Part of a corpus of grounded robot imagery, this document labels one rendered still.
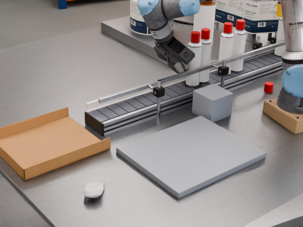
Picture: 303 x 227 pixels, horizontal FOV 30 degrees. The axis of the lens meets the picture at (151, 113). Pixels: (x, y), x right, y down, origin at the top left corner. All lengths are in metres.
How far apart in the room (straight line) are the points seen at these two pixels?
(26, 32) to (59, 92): 3.09
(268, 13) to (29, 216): 1.36
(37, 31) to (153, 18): 3.43
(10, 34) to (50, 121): 3.28
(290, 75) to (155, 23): 0.47
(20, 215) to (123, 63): 0.79
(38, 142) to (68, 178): 0.23
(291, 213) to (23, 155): 0.81
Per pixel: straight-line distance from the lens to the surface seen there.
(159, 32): 1.91
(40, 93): 2.17
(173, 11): 1.84
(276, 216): 1.57
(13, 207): 2.60
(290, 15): 1.77
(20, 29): 5.32
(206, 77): 2.13
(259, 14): 2.54
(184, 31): 2.65
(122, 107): 1.94
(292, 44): 1.80
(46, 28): 5.32
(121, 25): 2.70
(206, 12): 2.41
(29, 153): 1.79
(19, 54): 2.53
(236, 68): 2.24
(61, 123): 1.95
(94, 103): 1.90
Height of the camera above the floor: 1.78
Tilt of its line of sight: 28 degrees down
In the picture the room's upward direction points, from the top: 2 degrees clockwise
